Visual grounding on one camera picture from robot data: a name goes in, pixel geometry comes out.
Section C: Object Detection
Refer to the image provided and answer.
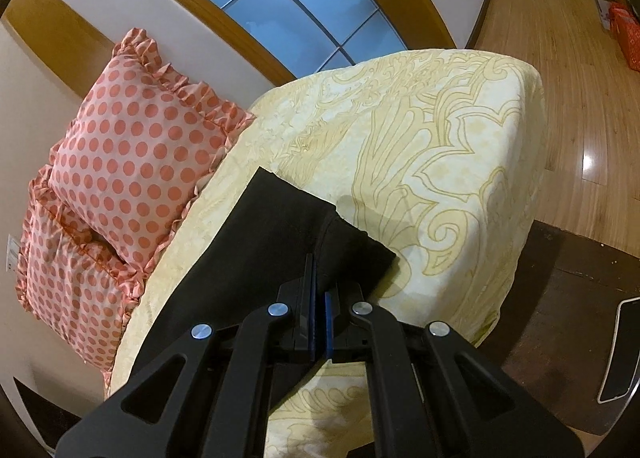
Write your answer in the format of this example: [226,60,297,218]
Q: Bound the white wall outlet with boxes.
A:
[5,234,21,273]

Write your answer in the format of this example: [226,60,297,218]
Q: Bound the red bag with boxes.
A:
[607,0,640,63]

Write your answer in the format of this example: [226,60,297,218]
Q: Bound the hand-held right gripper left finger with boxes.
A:
[55,254,317,458]

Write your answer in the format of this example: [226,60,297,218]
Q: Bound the smartphone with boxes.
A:
[597,295,640,404]

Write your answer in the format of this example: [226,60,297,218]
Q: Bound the dark wooden table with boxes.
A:
[500,220,640,439]

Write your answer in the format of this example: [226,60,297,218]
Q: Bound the pink polka dot pillow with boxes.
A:
[47,28,256,273]
[15,165,151,379]

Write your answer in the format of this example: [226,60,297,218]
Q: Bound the black pants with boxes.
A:
[127,167,398,414]

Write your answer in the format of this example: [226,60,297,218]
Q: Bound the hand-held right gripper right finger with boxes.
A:
[324,283,583,458]

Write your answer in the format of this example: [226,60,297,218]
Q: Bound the cardboard box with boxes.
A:
[592,0,613,31]

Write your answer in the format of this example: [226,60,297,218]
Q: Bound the bed with yellow patterned sheet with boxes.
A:
[102,48,546,458]

